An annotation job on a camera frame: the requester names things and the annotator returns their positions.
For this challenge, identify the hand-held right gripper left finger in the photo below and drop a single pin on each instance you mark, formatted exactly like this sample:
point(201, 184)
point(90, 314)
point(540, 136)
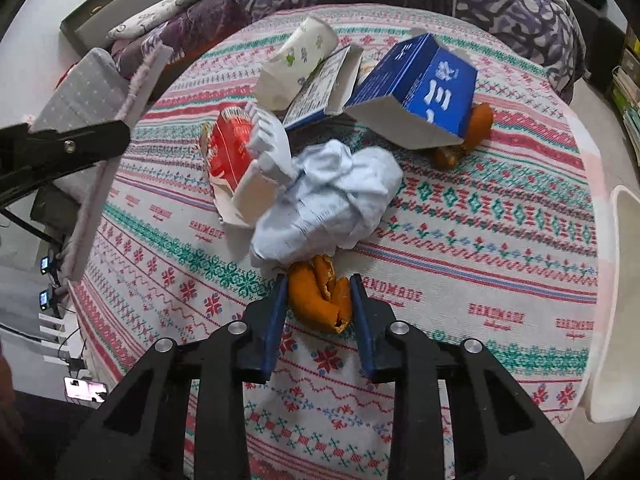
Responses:
point(275, 322)

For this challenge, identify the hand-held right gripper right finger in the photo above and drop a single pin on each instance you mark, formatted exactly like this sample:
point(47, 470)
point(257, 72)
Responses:
point(362, 332)

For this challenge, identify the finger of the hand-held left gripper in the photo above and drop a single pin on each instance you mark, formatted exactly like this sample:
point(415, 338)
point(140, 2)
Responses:
point(70, 147)

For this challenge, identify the curled orange peel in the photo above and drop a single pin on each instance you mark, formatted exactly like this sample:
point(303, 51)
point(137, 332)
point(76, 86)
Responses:
point(320, 300)

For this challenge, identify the white tissue paper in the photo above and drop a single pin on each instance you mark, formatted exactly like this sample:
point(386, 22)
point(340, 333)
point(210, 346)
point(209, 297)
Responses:
point(325, 195)

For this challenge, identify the torn red carton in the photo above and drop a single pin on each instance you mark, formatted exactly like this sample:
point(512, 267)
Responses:
point(227, 147)

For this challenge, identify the small blue and white box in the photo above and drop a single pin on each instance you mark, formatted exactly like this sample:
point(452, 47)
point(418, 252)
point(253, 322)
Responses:
point(320, 87)

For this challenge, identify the green floral paper cup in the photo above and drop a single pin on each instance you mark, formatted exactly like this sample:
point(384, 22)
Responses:
point(295, 57)

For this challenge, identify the large blue carton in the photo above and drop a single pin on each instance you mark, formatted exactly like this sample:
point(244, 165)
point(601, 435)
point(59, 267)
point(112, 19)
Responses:
point(425, 87)

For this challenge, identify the white plastic trash bin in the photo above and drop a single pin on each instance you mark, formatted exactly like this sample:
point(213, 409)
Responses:
point(615, 310)

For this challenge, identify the grey cushion with pink trim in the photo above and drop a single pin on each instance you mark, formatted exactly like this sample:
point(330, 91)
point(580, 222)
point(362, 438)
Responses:
point(82, 90)

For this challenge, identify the patterned knit tablecloth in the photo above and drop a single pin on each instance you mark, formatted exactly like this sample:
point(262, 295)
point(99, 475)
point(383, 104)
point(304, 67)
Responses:
point(450, 270)

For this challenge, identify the grey padded headboard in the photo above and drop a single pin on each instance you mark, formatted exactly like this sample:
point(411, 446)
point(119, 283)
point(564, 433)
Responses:
point(115, 0)

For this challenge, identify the smartphone with lit screen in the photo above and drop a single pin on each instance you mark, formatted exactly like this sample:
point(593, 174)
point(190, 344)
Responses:
point(85, 391)

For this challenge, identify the flat orange peel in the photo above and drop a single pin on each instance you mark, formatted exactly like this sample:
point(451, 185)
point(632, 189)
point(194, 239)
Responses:
point(477, 120)

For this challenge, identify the pink checked undercloth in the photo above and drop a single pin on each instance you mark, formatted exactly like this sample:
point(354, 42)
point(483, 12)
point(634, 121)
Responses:
point(597, 170)

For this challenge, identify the purple patterned quilt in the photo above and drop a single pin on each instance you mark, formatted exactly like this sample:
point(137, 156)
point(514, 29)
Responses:
point(500, 5)

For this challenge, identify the stack of books on floor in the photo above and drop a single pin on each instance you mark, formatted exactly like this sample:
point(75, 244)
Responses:
point(627, 95)

